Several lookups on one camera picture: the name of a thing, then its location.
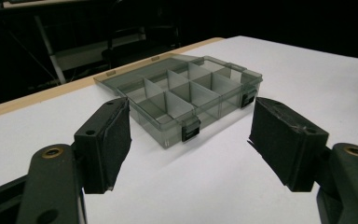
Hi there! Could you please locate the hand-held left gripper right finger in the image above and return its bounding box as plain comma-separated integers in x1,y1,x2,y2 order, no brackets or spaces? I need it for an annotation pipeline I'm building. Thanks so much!
247,96,330,193

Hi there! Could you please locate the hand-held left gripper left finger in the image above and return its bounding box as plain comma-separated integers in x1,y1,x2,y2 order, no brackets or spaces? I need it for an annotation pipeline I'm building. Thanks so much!
74,96,133,195

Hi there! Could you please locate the smoky clear plastic compartment box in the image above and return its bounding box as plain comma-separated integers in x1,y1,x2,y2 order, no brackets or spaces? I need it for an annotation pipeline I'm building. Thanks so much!
93,52,264,150

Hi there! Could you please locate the white shelf board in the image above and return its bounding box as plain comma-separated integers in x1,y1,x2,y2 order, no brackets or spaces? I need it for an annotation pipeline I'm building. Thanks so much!
54,33,147,72

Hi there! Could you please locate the white metal stand pole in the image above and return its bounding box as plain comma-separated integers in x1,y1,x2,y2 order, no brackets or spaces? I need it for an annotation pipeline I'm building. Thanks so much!
33,14,67,85

